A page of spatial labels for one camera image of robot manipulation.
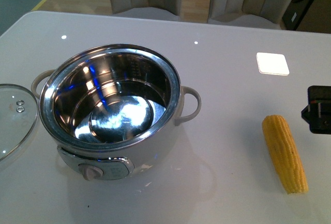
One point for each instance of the yellow corn cob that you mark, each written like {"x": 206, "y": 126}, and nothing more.
{"x": 284, "y": 154}

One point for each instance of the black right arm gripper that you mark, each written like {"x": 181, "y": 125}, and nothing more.
{"x": 317, "y": 112}

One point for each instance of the glass pot lid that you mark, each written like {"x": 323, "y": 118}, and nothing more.
{"x": 19, "y": 117}

